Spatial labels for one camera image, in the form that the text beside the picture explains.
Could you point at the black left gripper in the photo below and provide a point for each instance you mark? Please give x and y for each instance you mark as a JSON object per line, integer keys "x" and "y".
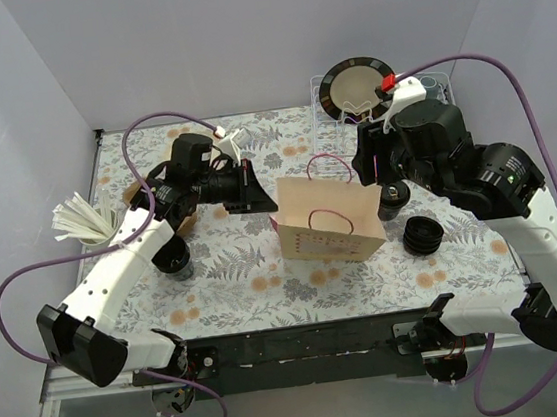
{"x": 244, "y": 185}

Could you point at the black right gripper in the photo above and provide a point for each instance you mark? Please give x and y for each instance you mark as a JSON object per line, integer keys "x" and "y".
{"x": 370, "y": 153}

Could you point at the black plastic cup lid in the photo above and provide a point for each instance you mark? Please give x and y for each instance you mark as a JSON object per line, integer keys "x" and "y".
{"x": 395, "y": 195}

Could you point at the black printed coffee cup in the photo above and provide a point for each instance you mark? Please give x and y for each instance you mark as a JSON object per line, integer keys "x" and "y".
{"x": 388, "y": 212}

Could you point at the pink paper gift bag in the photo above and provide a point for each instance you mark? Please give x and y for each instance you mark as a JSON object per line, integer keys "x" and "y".
{"x": 335, "y": 219}

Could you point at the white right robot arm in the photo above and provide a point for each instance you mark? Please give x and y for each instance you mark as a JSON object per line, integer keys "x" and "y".
{"x": 516, "y": 203}

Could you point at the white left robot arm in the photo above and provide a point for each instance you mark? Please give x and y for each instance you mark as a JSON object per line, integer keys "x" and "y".
{"x": 78, "y": 334}

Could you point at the floral patterned table mat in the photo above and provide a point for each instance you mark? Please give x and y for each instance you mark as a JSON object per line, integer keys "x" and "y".
{"x": 241, "y": 282}

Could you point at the dark rimmed dinner plate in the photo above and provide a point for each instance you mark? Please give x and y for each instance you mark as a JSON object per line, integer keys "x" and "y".
{"x": 349, "y": 89}

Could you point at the stack of black lids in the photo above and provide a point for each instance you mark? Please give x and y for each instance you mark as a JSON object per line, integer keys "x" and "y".
{"x": 422, "y": 235}

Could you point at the grey blue mug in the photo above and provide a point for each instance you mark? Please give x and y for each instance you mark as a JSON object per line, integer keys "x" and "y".
{"x": 433, "y": 88}

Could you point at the stack of black cups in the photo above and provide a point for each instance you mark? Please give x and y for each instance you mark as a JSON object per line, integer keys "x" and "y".
{"x": 174, "y": 259}

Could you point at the white straw holder cup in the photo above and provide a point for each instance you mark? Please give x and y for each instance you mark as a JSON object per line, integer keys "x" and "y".
{"x": 97, "y": 238}

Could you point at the white wire dish rack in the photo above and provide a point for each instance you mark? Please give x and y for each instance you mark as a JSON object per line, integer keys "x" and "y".
{"x": 338, "y": 138}

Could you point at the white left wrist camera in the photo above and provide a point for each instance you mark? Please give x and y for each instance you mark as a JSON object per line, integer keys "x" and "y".
{"x": 232, "y": 142}

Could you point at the black table edge rail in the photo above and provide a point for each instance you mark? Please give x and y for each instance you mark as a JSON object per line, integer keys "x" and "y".
{"x": 300, "y": 355}

